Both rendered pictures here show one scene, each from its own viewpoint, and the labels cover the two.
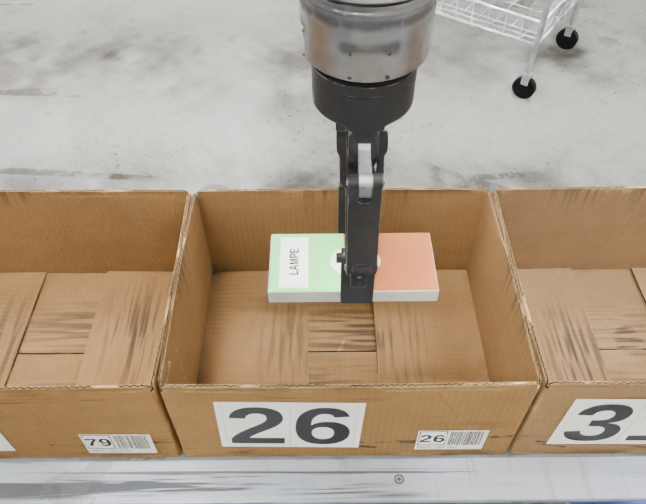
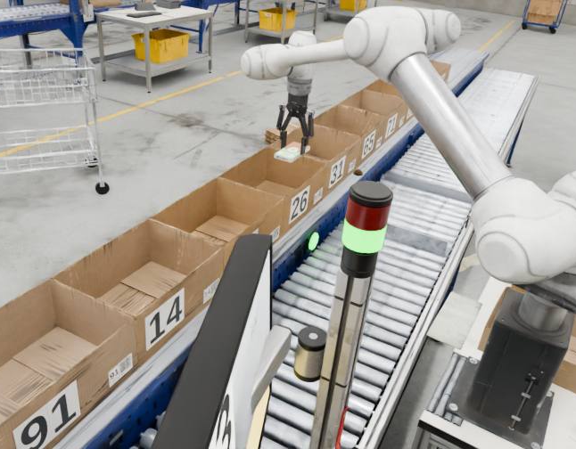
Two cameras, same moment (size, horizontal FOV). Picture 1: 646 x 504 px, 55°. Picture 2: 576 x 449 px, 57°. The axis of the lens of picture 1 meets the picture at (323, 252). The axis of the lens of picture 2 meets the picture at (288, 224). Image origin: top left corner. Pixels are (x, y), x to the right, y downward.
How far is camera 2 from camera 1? 1.79 m
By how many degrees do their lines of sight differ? 52
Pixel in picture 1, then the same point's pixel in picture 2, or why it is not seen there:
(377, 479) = (315, 213)
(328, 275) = (293, 152)
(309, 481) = (307, 221)
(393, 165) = (87, 248)
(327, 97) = (300, 100)
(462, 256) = (265, 175)
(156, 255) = (206, 213)
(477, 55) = (55, 188)
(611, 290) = not seen: hidden behind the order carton
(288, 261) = (284, 154)
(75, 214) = (191, 202)
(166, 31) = not seen: outside the picture
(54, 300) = not seen: hidden behind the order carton
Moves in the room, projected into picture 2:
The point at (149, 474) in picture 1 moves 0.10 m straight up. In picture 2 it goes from (283, 241) to (284, 217)
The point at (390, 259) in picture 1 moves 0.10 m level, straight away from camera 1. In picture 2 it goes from (296, 146) to (276, 139)
